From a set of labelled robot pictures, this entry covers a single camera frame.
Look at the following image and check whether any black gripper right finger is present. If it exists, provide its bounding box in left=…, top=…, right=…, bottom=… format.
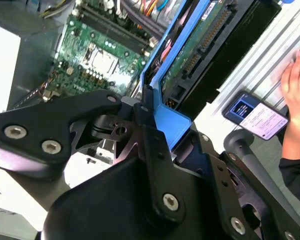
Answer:
left=189, top=124, right=300, bottom=240

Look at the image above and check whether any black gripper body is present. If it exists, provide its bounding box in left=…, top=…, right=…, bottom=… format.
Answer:
left=39, top=117, right=243, bottom=240

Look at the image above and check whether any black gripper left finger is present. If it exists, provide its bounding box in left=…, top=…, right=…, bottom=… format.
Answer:
left=0, top=84, right=187, bottom=223

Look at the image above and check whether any hard disk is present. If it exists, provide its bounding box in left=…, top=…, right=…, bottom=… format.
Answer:
left=139, top=0, right=241, bottom=154

